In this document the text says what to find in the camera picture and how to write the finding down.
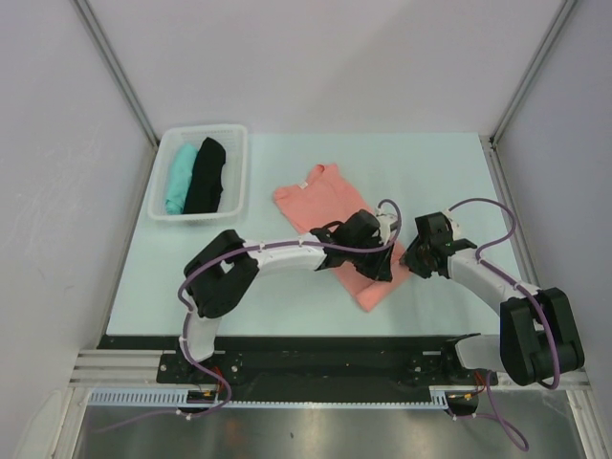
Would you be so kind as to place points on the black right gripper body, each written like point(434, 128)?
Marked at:
point(416, 258)

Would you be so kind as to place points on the rolled black t shirt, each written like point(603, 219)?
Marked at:
point(205, 189)

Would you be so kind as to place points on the aluminium corner post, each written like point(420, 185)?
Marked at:
point(111, 61)
point(542, 52)

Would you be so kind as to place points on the salmon pink polo shirt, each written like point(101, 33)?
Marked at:
point(325, 196)

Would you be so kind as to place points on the rolled teal t shirt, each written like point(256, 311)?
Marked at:
point(179, 179)

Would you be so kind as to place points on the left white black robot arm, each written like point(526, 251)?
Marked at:
point(218, 277)

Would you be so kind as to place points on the right aluminium corner post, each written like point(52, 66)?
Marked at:
point(542, 52)

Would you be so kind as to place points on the left aluminium corner post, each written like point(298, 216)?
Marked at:
point(111, 61)

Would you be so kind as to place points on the white plastic basket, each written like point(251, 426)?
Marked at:
point(235, 140)

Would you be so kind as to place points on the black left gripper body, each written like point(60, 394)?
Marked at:
point(368, 263)

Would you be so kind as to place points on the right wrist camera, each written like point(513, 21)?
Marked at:
point(437, 229)

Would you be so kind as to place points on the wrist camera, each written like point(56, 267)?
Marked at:
point(437, 229)
point(388, 225)

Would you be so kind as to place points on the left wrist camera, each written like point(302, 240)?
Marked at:
point(388, 225)

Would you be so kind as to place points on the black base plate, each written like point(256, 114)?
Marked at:
point(349, 368)

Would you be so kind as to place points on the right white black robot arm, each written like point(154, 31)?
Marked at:
point(537, 339)

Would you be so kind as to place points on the white slotted cable duct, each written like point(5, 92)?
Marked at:
point(428, 399)

